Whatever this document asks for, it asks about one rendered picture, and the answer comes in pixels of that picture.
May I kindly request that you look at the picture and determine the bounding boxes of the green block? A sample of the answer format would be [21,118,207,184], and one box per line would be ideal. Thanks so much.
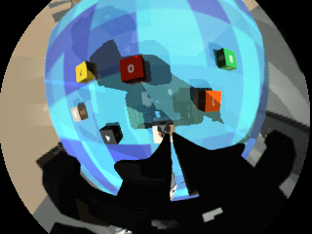
[215,48,238,71]

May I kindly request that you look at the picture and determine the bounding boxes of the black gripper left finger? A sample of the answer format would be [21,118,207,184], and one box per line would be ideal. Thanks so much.
[113,134,173,194]

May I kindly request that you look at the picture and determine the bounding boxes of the orange block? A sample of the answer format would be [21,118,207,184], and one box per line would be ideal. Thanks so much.
[198,90,221,112]

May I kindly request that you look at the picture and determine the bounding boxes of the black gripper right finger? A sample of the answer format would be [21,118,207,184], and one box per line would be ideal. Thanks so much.
[172,132,246,196]

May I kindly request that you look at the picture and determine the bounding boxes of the yellow block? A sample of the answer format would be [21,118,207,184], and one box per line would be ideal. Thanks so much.
[75,59,95,83]

